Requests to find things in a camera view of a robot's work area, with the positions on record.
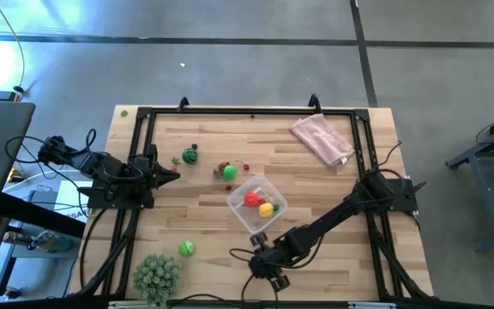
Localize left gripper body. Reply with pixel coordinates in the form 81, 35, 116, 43
133, 143, 162, 190

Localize clear plastic container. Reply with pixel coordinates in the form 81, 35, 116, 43
226, 173, 289, 235

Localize large red tomato toy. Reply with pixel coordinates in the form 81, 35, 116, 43
243, 191, 261, 209

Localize pale pink folded towel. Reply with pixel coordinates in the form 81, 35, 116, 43
289, 112, 356, 168

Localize striped green watermelon toy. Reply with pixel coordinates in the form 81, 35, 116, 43
181, 148, 200, 166

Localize black metal table frame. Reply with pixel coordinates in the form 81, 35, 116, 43
75, 93, 435, 309

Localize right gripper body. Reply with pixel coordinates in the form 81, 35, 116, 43
249, 233, 304, 280

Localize yellow cable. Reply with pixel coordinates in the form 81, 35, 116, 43
0, 0, 26, 92

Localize artificial green potted plant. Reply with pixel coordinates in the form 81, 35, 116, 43
131, 253, 183, 307

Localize black desk stand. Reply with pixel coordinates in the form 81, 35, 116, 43
0, 192, 87, 239

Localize white paper label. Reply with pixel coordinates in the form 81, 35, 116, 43
52, 179, 94, 224

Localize lime green ball toy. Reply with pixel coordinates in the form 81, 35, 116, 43
178, 239, 196, 258

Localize blue-grey metal cart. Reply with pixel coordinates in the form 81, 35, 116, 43
446, 106, 494, 254

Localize grey hand tool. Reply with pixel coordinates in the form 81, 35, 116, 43
2, 230, 75, 254

